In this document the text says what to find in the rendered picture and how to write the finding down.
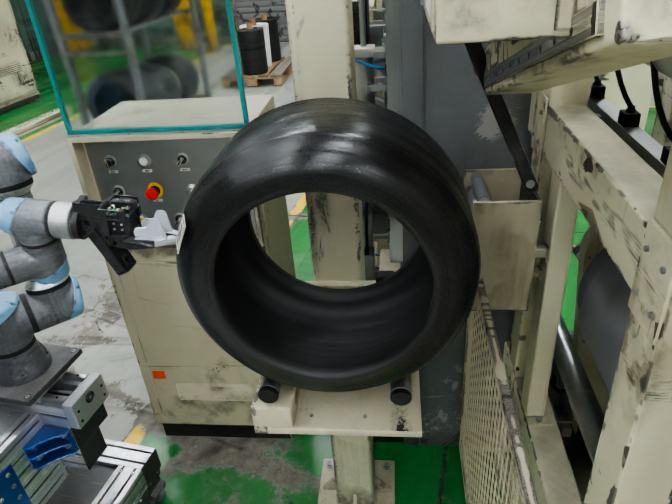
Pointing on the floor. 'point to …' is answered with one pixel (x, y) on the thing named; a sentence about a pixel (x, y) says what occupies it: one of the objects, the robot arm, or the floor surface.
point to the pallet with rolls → (262, 52)
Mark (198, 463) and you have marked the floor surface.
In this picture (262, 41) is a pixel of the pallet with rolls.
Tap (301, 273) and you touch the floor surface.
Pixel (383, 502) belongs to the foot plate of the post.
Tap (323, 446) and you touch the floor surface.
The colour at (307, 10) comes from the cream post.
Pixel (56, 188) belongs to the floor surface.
